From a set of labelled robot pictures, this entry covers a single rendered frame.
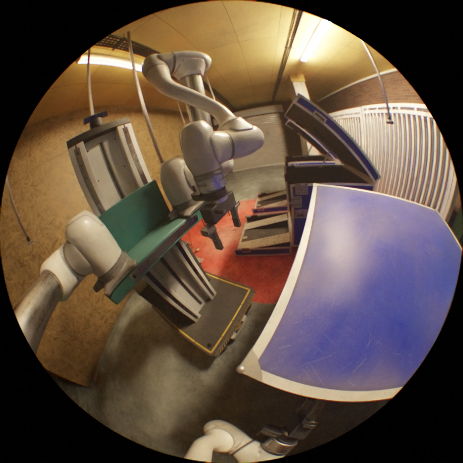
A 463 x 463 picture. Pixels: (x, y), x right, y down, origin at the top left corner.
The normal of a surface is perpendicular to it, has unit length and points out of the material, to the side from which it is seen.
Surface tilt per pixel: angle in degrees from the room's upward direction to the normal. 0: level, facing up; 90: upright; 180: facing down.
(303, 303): 0
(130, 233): 90
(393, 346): 0
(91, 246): 88
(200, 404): 0
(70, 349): 90
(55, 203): 90
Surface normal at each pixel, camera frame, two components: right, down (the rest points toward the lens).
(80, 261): 0.57, 0.36
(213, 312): -0.25, -0.79
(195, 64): 0.61, 0.55
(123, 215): 0.84, 0.11
